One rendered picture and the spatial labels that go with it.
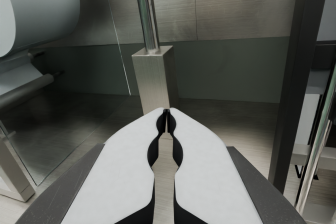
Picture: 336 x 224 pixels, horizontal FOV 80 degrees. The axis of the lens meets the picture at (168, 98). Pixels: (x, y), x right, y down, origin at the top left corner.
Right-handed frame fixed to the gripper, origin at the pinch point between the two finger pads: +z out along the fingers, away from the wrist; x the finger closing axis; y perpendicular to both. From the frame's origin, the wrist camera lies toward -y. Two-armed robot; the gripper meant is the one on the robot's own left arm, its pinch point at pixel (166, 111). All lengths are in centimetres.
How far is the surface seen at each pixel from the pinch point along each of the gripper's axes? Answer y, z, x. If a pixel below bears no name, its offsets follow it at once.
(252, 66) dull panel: 16, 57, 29
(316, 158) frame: 14.4, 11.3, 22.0
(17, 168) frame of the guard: 30, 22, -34
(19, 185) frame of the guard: 33, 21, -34
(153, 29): 1.7, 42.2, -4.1
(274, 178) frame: 19.7, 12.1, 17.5
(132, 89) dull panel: 33, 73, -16
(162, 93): 17.9, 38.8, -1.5
